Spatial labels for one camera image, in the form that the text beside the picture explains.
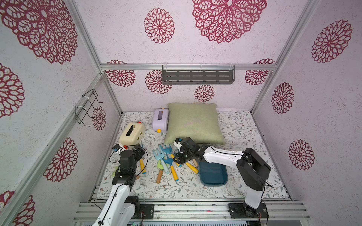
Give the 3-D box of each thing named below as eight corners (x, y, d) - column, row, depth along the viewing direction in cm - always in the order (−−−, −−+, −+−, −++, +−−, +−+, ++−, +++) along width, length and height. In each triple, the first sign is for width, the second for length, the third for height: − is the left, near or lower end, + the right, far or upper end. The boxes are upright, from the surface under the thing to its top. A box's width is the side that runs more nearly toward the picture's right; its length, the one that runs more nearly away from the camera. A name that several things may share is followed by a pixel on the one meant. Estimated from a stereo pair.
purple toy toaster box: (153, 134, 108) (151, 126, 100) (156, 117, 120) (154, 108, 112) (168, 134, 108) (167, 126, 100) (169, 117, 120) (168, 108, 112)
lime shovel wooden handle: (155, 183, 85) (155, 182, 84) (158, 161, 94) (157, 159, 93) (162, 183, 85) (161, 182, 84) (163, 161, 94) (163, 159, 93)
